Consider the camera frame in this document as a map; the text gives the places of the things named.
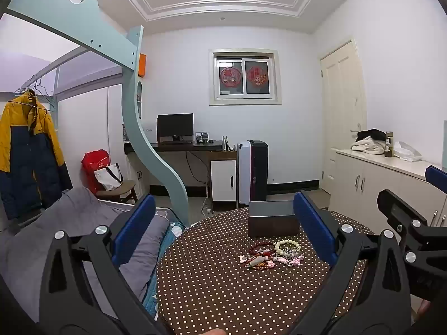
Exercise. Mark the white tote bag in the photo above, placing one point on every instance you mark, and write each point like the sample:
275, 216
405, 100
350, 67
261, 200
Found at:
106, 178

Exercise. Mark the dark grey storage box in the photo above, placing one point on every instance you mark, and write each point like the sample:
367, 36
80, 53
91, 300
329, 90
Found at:
270, 223

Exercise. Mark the yellow and navy jacket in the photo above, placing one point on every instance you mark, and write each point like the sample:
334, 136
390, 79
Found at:
28, 153

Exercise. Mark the white sideboard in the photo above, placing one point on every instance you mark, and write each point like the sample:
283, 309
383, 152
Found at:
377, 185

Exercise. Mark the blue patterned bedsheet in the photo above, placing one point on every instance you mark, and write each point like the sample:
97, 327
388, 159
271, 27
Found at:
171, 232

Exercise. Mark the white plastic bag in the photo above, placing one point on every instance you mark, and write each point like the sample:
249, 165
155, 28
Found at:
407, 151

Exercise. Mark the cream door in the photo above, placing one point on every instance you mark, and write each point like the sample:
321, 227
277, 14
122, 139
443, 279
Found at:
344, 104

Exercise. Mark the white garment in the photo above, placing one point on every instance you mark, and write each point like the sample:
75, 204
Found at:
366, 146

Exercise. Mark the black computer monitor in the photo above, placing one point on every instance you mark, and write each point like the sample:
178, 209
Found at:
174, 125

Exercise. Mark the light teal bunk bed frame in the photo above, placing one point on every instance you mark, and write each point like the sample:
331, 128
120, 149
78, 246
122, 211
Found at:
104, 38

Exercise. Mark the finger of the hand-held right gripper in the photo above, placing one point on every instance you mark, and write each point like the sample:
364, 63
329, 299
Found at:
437, 178
401, 211

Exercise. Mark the white desk cabinet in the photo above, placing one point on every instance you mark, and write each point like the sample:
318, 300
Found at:
221, 179

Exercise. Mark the white framed window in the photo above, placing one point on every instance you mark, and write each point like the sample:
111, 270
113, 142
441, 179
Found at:
214, 76

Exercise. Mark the dark desk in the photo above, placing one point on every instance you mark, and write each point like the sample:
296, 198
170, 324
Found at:
174, 147

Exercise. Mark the brown polka-dot tablecloth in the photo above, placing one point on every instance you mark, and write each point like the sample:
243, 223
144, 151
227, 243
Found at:
216, 286

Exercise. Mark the black garment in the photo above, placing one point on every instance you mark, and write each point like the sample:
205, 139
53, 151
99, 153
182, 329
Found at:
372, 133

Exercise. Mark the orange box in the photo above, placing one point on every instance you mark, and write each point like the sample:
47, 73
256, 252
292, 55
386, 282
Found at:
142, 65

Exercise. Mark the wooden chair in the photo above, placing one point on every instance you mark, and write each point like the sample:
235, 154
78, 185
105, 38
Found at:
120, 186

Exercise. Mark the picture frame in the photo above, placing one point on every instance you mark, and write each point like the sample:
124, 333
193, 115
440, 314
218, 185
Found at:
228, 144

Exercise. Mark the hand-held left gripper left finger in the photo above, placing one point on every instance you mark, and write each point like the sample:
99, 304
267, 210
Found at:
134, 230

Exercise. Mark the red paper cutting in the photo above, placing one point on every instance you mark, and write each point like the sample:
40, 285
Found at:
257, 75
229, 76

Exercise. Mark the beige carved pendant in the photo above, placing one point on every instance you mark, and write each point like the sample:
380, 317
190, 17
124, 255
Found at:
259, 261

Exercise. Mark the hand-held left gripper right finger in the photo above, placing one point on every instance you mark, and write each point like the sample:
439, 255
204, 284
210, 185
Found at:
314, 226

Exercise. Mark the grey duvet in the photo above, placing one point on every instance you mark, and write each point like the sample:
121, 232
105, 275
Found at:
70, 216

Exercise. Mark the dark glass bottle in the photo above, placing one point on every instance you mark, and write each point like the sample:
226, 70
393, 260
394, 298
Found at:
388, 146

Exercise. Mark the red bag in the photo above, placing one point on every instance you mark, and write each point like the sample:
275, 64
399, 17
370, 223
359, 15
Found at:
93, 160

